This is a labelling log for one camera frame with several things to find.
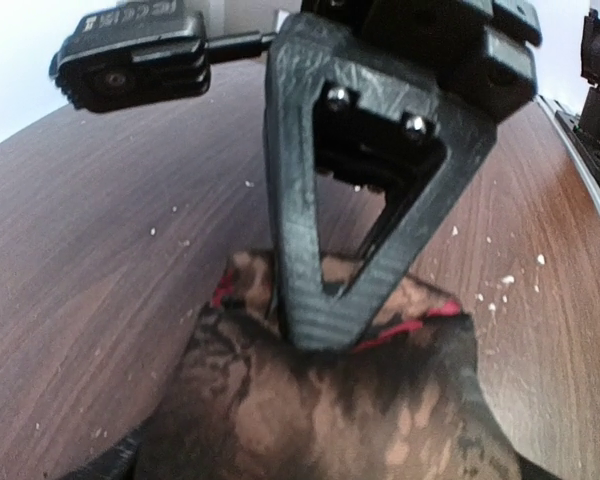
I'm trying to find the dark red patterned tie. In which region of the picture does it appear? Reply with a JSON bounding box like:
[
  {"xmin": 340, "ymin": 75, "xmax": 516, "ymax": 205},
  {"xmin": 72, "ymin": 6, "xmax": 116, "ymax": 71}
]
[{"xmin": 134, "ymin": 250, "xmax": 522, "ymax": 479}]

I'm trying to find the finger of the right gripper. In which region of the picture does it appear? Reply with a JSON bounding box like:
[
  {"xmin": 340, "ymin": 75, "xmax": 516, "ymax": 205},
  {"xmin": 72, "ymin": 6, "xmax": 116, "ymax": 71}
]
[
  {"xmin": 265, "ymin": 13, "xmax": 497, "ymax": 350},
  {"xmin": 357, "ymin": 188, "xmax": 405, "ymax": 266}
]

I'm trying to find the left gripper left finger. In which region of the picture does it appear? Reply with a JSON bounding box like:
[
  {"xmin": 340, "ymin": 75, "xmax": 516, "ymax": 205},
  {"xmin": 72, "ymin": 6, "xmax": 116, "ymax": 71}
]
[{"xmin": 60, "ymin": 429, "xmax": 144, "ymax": 480}]

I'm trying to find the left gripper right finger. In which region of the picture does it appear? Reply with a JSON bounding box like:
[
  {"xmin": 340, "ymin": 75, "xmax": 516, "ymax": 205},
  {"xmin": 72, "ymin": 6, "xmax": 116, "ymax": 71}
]
[{"xmin": 517, "ymin": 454, "xmax": 560, "ymax": 480}]

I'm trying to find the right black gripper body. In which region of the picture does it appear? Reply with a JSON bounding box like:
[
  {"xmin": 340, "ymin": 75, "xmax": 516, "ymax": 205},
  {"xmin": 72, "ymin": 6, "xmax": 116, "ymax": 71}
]
[{"xmin": 299, "ymin": 0, "xmax": 544, "ymax": 199}]

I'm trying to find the aluminium front rail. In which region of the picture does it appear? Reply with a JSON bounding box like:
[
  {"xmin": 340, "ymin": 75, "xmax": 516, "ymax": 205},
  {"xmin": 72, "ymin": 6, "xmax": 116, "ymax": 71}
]
[{"xmin": 536, "ymin": 95, "xmax": 600, "ymax": 213}]

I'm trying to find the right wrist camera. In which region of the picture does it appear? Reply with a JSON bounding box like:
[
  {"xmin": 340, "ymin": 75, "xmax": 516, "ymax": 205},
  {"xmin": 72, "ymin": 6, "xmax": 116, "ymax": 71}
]
[{"xmin": 48, "ymin": 0, "xmax": 275, "ymax": 114}]

